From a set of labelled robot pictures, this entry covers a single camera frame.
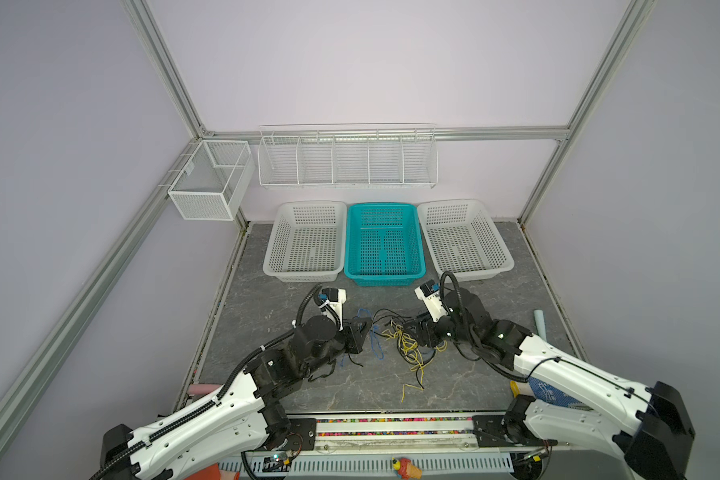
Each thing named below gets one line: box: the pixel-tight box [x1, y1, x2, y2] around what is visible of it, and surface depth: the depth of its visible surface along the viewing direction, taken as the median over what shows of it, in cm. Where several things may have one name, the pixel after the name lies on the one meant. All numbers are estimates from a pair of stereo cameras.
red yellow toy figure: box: [391, 457, 422, 480], surface depth 68 cm
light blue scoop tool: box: [533, 309, 547, 342], surface depth 93 cm
